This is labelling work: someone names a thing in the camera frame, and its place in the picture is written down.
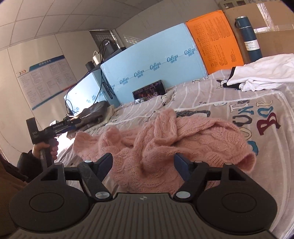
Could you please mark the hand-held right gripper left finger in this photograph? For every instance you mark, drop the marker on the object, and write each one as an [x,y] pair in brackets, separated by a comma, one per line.
[104,165]

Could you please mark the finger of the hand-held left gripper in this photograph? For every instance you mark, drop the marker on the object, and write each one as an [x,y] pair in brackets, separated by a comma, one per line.
[73,124]

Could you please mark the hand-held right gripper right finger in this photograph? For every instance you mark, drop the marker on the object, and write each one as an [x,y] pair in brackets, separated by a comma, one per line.
[181,166]

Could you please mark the dark brown leather jacket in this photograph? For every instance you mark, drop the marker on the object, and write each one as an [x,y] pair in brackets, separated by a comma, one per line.
[94,110]

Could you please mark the pink knitted sweater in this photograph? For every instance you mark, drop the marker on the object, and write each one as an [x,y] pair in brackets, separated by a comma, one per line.
[160,142]

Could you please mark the person's left forearm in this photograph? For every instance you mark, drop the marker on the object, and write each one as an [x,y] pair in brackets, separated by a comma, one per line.
[26,163]

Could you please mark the person's left hand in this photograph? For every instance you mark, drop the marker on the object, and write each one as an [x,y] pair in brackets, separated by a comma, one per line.
[54,150]

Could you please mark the small light blue cardboard box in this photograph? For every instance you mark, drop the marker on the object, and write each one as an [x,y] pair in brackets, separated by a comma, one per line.
[85,92]

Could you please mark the cream knitted sweater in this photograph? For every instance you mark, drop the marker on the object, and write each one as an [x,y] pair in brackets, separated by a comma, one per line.
[110,112]

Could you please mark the black power adapter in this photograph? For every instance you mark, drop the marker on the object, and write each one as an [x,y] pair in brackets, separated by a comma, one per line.
[109,47]
[90,66]

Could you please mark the person's brown clothing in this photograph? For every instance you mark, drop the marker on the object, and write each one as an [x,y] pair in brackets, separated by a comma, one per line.
[9,195]

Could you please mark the printed striped bed sheet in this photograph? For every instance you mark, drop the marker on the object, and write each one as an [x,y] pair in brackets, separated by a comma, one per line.
[206,101]

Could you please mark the white power adapter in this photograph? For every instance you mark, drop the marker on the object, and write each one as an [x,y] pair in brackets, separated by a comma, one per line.
[96,57]

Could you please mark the black smartphone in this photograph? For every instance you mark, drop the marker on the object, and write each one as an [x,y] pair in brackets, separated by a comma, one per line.
[149,92]

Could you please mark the large light blue cardboard box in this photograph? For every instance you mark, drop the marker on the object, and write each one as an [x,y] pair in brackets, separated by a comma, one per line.
[156,52]

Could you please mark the white garment black trim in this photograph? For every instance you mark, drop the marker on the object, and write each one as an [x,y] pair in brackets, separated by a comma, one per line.
[264,71]

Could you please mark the orange cardboard box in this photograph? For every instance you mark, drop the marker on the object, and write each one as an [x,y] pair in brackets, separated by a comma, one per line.
[213,41]

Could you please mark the dark teal thermos bottle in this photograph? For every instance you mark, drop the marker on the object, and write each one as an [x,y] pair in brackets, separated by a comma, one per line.
[249,39]

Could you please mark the brown cardboard box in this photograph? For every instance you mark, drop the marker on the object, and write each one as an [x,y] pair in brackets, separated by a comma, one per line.
[275,34]

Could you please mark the wall poster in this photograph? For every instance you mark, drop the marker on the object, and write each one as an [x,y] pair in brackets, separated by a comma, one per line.
[46,80]

